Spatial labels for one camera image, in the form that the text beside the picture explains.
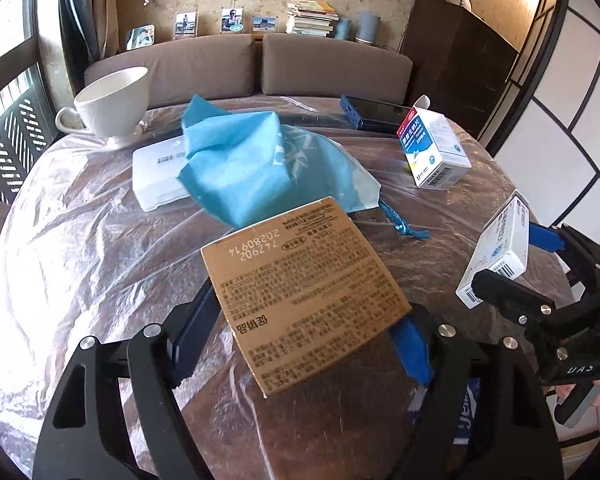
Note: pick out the white ceramic cup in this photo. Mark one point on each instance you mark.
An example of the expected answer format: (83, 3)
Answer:
(115, 105)

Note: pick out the upright clear photo frame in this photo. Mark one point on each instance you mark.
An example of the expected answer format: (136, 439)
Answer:
(186, 25)

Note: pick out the stack of books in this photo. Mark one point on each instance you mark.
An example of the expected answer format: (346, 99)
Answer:
(310, 20)

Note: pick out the white medicine box blue label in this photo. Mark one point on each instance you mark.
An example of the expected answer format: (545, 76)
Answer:
(500, 245)

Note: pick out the large grey cylinder speaker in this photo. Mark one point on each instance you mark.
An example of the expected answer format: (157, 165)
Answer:
(367, 27)

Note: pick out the white plastic box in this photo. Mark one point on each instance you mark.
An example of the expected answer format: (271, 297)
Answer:
(155, 175)

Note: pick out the brown sofa back cushion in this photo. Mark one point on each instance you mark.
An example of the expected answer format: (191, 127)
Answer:
(180, 70)
(330, 67)

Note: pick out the beige curtain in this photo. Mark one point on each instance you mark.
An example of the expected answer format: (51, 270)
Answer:
(109, 5)

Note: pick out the window with dark lattice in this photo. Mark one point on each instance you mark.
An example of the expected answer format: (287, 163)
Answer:
(10, 130)

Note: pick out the dark blue tablet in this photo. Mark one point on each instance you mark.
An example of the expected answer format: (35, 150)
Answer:
(380, 112)

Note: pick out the white blue medicine carton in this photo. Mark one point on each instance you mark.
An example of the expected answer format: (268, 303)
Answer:
(430, 155)

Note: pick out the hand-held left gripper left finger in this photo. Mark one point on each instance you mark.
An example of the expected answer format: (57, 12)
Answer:
(192, 345)

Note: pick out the brown cardboard box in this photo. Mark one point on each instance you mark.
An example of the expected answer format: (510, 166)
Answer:
(305, 290)

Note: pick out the dark curtain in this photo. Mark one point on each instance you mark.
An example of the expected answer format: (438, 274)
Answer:
(80, 10)

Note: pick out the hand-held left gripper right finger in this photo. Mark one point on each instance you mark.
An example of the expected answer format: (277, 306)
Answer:
(410, 350)

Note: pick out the rounded photo frame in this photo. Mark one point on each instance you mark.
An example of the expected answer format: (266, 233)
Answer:
(140, 37)

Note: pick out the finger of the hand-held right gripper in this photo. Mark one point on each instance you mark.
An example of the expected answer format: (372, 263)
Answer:
(545, 237)
(510, 300)

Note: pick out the small landscape photo frame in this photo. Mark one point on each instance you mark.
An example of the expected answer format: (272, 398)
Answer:
(265, 23)

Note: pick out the dark wooden cabinet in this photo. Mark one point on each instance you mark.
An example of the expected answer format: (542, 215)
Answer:
(455, 60)

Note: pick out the blue white packet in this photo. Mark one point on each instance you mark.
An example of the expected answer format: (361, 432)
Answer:
(467, 410)

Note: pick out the white sliding paper door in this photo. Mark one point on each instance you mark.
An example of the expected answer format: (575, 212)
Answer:
(570, 110)

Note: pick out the portrait photo frame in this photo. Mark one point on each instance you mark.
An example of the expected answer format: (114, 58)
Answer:
(232, 20)

